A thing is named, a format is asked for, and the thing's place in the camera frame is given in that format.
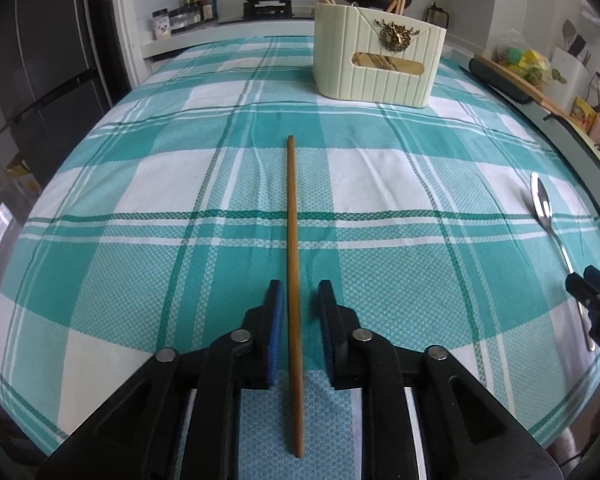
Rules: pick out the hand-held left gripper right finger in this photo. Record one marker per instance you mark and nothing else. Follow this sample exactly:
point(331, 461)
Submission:
point(330, 360)

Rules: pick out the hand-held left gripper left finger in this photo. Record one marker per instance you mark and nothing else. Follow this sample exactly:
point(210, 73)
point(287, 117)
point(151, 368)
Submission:
point(276, 340)

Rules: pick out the cream ribbed utensil holder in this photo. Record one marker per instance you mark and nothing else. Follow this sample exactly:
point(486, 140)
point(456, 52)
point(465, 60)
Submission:
point(340, 35)

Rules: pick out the yellow red printed packet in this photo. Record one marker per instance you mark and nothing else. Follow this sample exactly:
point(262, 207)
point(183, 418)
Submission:
point(584, 115)

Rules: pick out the teal white plaid tablecloth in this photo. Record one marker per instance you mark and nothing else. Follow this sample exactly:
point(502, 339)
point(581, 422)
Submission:
point(180, 185)

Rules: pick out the wooden cutting board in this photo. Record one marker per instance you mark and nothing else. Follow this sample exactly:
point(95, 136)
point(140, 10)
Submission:
point(540, 95)

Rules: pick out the white carton green print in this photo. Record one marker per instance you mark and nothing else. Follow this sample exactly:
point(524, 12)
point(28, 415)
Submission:
point(570, 82)

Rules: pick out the yellow green plastic bag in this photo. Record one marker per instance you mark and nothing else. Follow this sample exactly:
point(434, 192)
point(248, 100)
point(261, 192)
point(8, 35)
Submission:
point(522, 60)

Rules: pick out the black kitchen turner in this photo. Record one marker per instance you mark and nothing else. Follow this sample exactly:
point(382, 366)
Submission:
point(574, 40)

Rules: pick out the glass french press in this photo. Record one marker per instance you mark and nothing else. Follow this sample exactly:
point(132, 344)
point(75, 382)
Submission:
point(436, 12)

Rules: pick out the dark sauce bottle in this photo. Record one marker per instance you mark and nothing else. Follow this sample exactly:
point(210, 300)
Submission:
point(208, 5)

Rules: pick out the dark grey refrigerator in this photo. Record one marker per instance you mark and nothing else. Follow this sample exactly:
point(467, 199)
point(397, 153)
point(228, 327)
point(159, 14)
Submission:
point(45, 75)

